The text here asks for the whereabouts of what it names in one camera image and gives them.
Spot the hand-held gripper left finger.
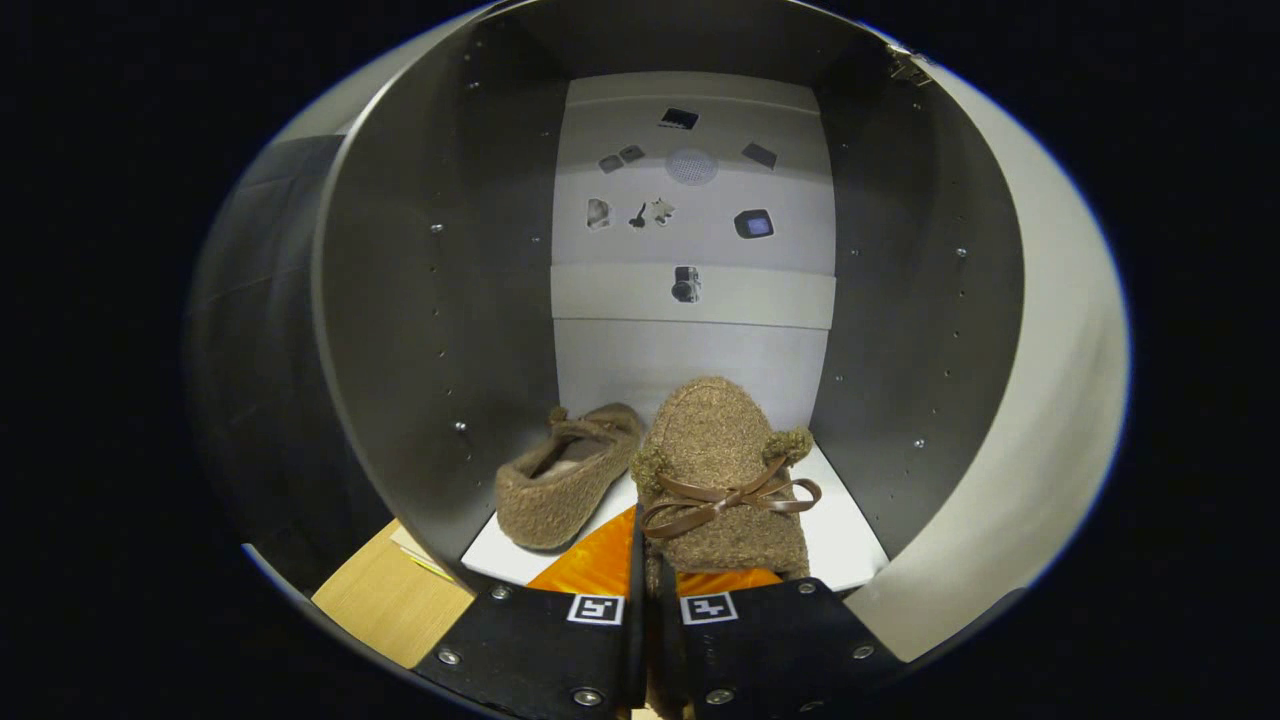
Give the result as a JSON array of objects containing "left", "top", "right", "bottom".
[{"left": 412, "top": 505, "right": 649, "bottom": 720}]

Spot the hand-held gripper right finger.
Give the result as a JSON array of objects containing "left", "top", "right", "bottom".
[{"left": 655, "top": 568, "right": 906, "bottom": 720}]

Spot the brown fuzzy shoe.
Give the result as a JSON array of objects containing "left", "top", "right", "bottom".
[
  {"left": 630, "top": 376, "right": 823, "bottom": 601},
  {"left": 495, "top": 402, "right": 646, "bottom": 551}
]

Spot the grey shoe cabinet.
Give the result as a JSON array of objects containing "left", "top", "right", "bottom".
[{"left": 310, "top": 0, "right": 1026, "bottom": 601}]

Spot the black backdrop cloth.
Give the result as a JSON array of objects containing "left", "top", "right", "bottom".
[{"left": 185, "top": 135, "right": 361, "bottom": 591}]

